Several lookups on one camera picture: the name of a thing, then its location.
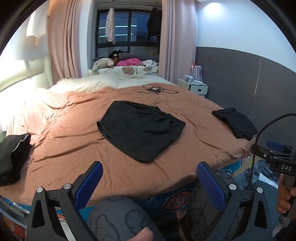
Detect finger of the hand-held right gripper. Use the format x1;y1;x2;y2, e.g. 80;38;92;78
266;140;288;153
251;144;279;161

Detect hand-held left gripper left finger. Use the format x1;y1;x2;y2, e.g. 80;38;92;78
26;161;104;241

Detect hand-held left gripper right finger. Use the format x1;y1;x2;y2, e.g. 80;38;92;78
196;161;277;241

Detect black pants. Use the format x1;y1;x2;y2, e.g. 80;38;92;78
97;101;186;163
211;108;258;142

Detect folded black pants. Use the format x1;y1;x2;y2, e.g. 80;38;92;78
211;108;258;142

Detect person's right hand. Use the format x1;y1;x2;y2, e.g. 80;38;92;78
277;174;293;215

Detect person's left hand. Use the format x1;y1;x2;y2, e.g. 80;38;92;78
128;227;154;241

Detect grey fluffy rug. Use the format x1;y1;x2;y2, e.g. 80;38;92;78
235;159;296;193

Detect white plastic bag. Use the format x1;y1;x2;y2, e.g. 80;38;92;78
258;173;281;189

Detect person's right leg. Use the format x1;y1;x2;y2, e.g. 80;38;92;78
185;169;234;241

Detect person's leg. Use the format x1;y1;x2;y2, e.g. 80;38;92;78
87;195;167;241
185;169;234;241

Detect blue printed bed sheet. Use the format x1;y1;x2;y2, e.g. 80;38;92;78
0;154;253;215

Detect person's left leg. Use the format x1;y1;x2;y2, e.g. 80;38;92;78
87;195;167;241

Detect brown blanket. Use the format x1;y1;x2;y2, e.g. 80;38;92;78
0;82;256;205

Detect pile of black clothes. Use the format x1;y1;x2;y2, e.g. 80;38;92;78
0;133;32;186

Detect white nightstand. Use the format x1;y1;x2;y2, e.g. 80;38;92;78
177;78;208;96

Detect colourful printed boxes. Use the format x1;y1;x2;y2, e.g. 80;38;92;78
0;214;26;241

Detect cream quilt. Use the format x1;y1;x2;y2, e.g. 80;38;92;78
37;74;177;93

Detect pink striped bag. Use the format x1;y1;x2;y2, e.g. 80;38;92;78
190;61;203;81

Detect bear print cream blanket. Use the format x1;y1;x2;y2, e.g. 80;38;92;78
97;65;160;76

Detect cream plush dog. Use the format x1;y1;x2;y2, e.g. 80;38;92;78
92;57;114;71

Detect cream padded headboard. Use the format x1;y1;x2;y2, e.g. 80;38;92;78
0;54;53;100

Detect pink fluffy cloth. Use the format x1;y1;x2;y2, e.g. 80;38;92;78
116;58;141;67

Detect black white spotted plush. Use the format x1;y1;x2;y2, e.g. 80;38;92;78
141;60;159;70

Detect pink curtain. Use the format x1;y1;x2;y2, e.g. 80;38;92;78
46;0;96;80
161;0;197;84

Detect grey pillow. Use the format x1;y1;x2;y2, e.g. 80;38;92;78
119;52;148;60

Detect hanging floral garment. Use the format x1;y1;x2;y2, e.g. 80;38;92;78
106;8;116;44

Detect dark window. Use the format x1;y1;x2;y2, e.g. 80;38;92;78
95;8;162;57

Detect hanging white garment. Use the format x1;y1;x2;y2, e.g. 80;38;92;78
26;9;48;39

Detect hanging black garment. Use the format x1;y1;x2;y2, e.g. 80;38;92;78
146;8;162;37

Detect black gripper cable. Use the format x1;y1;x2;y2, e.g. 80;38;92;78
248;113;296;192

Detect thin black cable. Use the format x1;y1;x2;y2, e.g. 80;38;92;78
134;84;179;95

